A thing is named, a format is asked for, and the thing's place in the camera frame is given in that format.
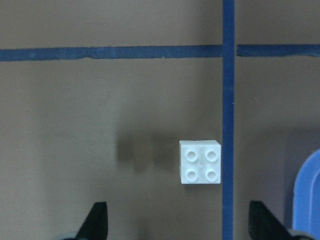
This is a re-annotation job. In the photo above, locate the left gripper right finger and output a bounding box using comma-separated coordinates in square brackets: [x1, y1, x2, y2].
[248, 200, 292, 240]

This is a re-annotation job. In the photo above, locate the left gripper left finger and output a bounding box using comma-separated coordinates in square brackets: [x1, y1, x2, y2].
[75, 201, 109, 240]

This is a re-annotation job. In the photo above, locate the white block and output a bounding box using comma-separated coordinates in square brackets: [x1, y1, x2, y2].
[179, 140, 222, 185]

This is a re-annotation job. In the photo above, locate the blue plastic tray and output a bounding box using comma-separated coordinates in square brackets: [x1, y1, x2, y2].
[292, 150, 320, 238]

